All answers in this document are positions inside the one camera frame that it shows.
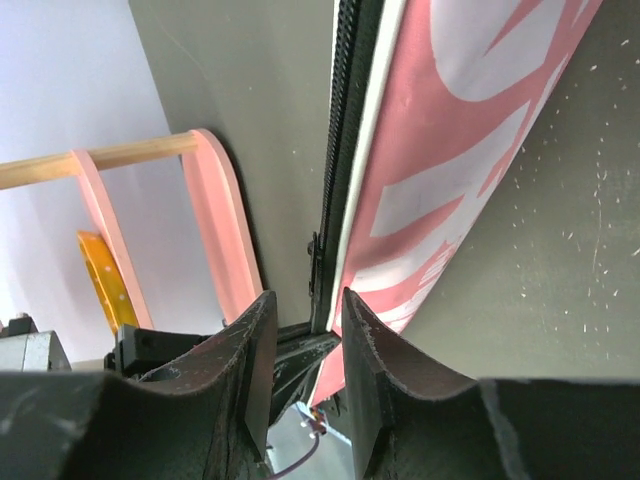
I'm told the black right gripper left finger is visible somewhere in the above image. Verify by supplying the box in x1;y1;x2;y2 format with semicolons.
1;291;277;479

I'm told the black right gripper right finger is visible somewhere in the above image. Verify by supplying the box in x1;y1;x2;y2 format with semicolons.
341;290;639;479

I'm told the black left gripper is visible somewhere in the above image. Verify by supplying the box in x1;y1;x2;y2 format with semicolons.
104;322;340;426

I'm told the pink racket cover bag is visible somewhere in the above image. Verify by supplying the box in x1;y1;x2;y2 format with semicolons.
307;0;606;406

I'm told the pink wooden shelf stand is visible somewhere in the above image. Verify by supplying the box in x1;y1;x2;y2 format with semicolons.
1;129;262;333

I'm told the yellow plastic plate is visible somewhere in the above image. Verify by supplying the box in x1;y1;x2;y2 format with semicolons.
77;231;139;334

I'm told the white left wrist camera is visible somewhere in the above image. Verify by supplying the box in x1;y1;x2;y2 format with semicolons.
0;315;71;372

